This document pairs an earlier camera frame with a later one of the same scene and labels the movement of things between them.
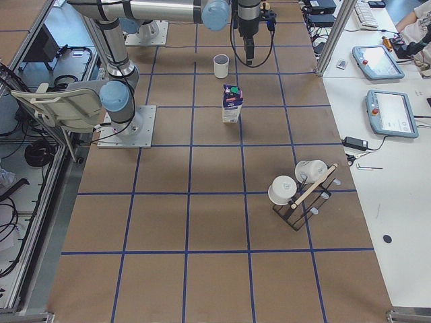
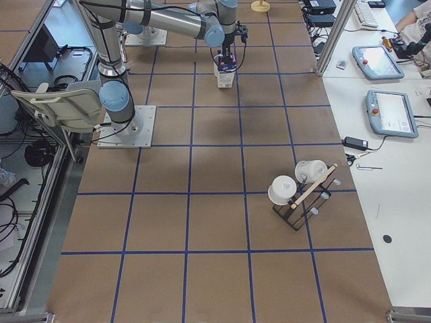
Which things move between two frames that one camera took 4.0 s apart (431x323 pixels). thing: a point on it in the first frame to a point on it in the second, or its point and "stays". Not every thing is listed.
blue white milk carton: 232,103 to 226,73
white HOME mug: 221,65 stays
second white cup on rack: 310,171 stays
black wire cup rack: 309,197 stays
